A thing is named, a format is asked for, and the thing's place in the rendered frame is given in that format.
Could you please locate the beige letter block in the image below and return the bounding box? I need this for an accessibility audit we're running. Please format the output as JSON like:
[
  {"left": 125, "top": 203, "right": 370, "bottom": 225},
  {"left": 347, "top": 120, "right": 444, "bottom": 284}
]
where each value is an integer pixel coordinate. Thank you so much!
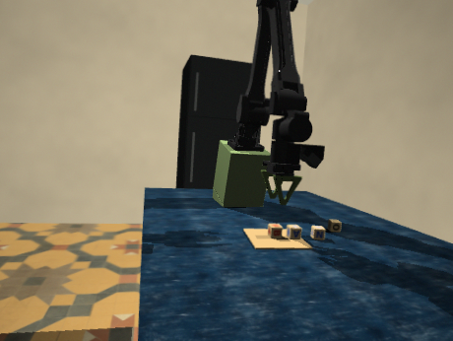
[
  {"left": 310, "top": 226, "right": 325, "bottom": 240},
  {"left": 267, "top": 224, "right": 283, "bottom": 239},
  {"left": 286, "top": 225, "right": 302, "bottom": 239},
  {"left": 328, "top": 220, "right": 342, "bottom": 233}
]

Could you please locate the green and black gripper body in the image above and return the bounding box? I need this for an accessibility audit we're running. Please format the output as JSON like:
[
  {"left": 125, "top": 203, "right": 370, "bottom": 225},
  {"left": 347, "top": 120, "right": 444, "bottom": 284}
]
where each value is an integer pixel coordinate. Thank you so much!
[{"left": 263, "top": 141, "right": 301, "bottom": 176}]

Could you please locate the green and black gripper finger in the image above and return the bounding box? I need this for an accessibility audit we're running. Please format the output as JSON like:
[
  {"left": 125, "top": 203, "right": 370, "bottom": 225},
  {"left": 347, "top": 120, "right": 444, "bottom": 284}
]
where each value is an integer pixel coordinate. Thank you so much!
[
  {"left": 261, "top": 170, "right": 278, "bottom": 199},
  {"left": 273, "top": 174, "right": 302, "bottom": 205}
]

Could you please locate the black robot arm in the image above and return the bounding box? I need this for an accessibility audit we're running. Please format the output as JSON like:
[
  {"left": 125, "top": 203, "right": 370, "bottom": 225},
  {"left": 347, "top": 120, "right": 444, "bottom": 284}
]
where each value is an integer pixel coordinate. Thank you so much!
[{"left": 227, "top": 0, "right": 325, "bottom": 169}]

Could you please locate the beige mat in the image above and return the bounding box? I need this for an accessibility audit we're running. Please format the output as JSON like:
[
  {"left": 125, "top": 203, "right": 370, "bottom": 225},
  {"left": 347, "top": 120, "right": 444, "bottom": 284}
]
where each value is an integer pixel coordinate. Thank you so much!
[{"left": 243, "top": 229, "right": 312, "bottom": 249}]

